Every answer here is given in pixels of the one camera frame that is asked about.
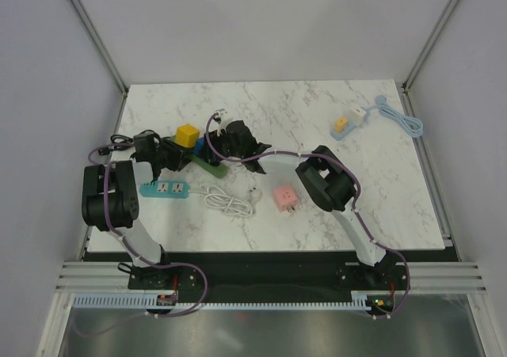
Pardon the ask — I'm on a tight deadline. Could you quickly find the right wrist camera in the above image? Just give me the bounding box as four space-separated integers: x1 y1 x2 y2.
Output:
213 109 233 134

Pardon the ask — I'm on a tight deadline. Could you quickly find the light blue power strip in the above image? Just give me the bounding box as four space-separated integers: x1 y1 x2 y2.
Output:
330 122 358 141

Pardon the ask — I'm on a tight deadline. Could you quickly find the small yellow plug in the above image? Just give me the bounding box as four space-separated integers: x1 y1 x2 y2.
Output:
334 116 349 133

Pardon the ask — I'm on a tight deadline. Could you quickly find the black power cable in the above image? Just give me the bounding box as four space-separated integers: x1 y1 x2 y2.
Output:
97 129 159 156

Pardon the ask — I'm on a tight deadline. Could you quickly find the aluminium frame rail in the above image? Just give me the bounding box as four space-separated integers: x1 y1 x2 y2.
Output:
56 261 486 294

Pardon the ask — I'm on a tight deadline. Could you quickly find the white coiled cable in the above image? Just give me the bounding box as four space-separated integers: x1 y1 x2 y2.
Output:
189 185 263 218

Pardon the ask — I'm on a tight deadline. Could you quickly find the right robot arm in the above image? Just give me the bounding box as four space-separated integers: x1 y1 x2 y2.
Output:
204 112 396 289

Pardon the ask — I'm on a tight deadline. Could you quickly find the pink cube socket adapter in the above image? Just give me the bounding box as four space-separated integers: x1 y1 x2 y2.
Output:
273 184 299 212

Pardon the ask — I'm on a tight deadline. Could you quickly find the yellow cube plug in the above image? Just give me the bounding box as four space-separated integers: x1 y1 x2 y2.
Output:
174 124 200 148

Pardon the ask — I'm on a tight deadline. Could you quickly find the purple cable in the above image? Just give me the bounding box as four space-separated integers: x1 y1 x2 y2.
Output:
204 113 411 321
86 146 211 336

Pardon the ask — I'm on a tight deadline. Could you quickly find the green power strip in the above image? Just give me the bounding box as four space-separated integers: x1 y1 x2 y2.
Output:
163 135 229 179

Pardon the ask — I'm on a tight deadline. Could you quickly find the blue cube plug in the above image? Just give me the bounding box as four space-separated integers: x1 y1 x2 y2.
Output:
194 137 209 160

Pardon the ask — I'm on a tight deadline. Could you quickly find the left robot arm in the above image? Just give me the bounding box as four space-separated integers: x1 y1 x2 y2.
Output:
82 130 193 288

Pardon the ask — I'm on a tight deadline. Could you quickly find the small white plug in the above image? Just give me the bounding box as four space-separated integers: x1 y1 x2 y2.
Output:
349 107 368 127

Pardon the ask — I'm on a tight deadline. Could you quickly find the teal power strip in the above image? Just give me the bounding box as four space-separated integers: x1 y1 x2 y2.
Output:
139 180 189 199

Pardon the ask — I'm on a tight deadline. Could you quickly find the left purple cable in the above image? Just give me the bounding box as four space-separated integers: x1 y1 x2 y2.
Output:
86 146 211 336

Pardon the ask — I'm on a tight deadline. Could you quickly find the white cable duct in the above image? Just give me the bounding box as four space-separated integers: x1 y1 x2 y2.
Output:
72 292 374 311

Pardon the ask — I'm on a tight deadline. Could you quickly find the light blue coiled cable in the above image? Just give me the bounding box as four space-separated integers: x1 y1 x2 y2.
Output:
362 94 425 139

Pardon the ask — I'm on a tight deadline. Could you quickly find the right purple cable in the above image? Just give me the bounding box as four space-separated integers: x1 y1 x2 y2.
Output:
204 113 411 321

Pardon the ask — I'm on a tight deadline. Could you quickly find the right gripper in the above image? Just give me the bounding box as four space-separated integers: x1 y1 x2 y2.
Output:
197 128 244 163

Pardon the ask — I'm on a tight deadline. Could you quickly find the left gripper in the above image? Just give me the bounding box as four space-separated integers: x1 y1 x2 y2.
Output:
153 138 195 173

